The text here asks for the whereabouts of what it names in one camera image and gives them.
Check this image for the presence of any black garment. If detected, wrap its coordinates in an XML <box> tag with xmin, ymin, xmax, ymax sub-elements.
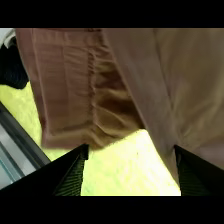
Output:
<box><xmin>0</xmin><ymin>35</ymin><xmax>30</xmax><ymax>90</ymax></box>

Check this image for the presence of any red-brown garment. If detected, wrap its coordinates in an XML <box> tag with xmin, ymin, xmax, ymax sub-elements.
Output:
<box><xmin>14</xmin><ymin>28</ymin><xmax>224</xmax><ymax>183</ymax></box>

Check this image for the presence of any white garment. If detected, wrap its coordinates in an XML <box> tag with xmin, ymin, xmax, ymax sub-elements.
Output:
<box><xmin>0</xmin><ymin>28</ymin><xmax>17</xmax><ymax>48</ymax></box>

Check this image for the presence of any silver frame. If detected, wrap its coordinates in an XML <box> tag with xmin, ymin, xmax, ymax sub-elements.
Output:
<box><xmin>0</xmin><ymin>111</ymin><xmax>38</xmax><ymax>192</ymax></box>

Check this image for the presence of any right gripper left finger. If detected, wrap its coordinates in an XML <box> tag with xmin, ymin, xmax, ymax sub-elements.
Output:
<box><xmin>0</xmin><ymin>143</ymin><xmax>90</xmax><ymax>197</ymax></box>

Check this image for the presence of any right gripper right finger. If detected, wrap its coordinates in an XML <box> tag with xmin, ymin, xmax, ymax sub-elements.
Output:
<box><xmin>173</xmin><ymin>144</ymin><xmax>224</xmax><ymax>197</ymax></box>

